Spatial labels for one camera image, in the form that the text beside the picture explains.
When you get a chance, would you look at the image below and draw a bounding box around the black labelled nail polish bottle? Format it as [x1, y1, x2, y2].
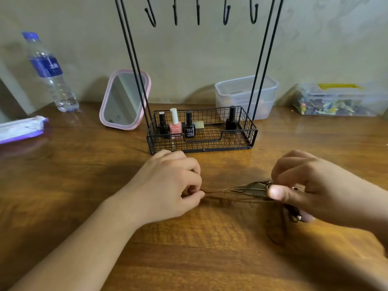
[183, 111, 196, 138]

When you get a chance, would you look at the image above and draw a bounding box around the black wire jewelry stand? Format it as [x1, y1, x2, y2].
[114, 0, 285, 155]

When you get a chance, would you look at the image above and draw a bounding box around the person's right forearm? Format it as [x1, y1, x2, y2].
[361, 179, 388, 258]

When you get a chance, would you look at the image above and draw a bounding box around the person's right hand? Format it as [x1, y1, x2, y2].
[267, 150, 372, 229]

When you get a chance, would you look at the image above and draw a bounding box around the white purple wet wipes pack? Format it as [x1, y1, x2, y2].
[0, 116, 50, 145]

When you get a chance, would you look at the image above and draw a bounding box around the pink nail polish bottle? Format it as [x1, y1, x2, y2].
[169, 108, 182, 140]

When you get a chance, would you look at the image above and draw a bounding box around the clear box with yellow handle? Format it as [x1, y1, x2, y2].
[292, 82, 388, 117]

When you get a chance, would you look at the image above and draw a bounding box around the clear plastic water bottle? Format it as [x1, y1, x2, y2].
[22, 32, 80, 113]

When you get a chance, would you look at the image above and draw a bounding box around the clear plastic container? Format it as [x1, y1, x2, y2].
[215, 75, 279, 120]

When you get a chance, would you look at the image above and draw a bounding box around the bronze leaf pendant necklace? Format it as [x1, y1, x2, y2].
[189, 181, 305, 223]

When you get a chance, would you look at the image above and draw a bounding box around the person's left hand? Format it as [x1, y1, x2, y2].
[127, 150, 206, 226]

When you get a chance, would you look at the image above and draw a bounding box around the person's left forearm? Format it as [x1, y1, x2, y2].
[9, 191, 146, 291]

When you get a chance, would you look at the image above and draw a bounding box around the pink framed mirror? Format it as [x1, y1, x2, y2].
[99, 69, 152, 131]

